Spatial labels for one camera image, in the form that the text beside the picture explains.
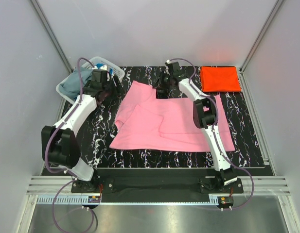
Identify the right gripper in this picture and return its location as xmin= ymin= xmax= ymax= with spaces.
xmin=152 ymin=71 xmax=173 ymax=91

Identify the pink t-shirt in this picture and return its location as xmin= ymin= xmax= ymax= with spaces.
xmin=108 ymin=80 xmax=235 ymax=152

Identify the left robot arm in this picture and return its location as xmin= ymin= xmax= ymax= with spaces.
xmin=41 ymin=69 xmax=124 ymax=192

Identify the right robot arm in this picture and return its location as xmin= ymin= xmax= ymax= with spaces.
xmin=153 ymin=58 xmax=237 ymax=193

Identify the blue t-shirt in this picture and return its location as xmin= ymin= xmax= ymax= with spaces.
xmin=96 ymin=63 xmax=113 ymax=75

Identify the white plastic basket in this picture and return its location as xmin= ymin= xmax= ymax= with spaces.
xmin=55 ymin=56 xmax=125 ymax=104

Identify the grey t-shirt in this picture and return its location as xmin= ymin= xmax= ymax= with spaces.
xmin=59 ymin=67 xmax=92 ymax=100

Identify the folded orange t-shirt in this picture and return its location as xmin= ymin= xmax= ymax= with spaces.
xmin=200 ymin=66 xmax=241 ymax=92

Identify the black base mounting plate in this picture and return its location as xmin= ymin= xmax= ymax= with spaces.
xmin=71 ymin=168 xmax=244 ymax=200

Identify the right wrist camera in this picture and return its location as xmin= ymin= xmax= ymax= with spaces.
xmin=165 ymin=60 xmax=174 ymax=74

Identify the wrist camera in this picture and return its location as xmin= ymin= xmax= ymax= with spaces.
xmin=165 ymin=60 xmax=174 ymax=74
xmin=98 ymin=65 xmax=109 ymax=72

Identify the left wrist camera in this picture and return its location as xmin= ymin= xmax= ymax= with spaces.
xmin=98 ymin=65 xmax=109 ymax=72

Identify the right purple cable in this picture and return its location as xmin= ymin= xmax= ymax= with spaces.
xmin=165 ymin=58 xmax=255 ymax=211

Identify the purple cable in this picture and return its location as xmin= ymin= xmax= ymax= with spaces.
xmin=44 ymin=57 xmax=98 ymax=233
xmin=165 ymin=58 xmax=255 ymax=211

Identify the right aluminium frame post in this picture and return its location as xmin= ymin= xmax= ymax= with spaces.
xmin=239 ymin=0 xmax=286 ymax=72

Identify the aluminium frame post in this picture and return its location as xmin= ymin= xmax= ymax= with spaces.
xmin=29 ymin=0 xmax=72 ymax=73
xmin=239 ymin=0 xmax=286 ymax=72

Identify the left aluminium frame post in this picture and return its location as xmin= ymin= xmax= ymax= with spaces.
xmin=29 ymin=0 xmax=72 ymax=73

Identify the white slotted cable duct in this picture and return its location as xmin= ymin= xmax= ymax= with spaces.
xmin=37 ymin=195 xmax=218 ymax=206

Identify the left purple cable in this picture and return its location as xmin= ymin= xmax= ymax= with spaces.
xmin=44 ymin=57 xmax=98 ymax=233

